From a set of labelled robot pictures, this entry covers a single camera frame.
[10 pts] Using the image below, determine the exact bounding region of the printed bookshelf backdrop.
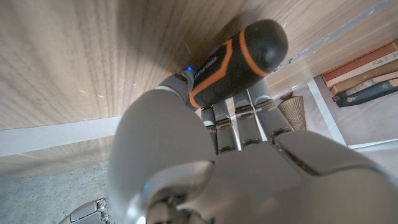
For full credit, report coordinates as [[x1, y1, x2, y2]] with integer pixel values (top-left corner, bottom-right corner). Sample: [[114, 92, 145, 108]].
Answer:
[[267, 39, 398, 175]]

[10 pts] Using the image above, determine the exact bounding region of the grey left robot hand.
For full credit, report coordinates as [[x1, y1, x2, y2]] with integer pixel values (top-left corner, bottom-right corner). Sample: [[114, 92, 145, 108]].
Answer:
[[107, 70, 398, 224]]

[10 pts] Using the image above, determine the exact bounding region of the black orange screwdriver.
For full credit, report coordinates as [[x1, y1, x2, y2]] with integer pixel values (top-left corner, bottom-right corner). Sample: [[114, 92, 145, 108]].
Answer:
[[188, 19, 289, 109]]

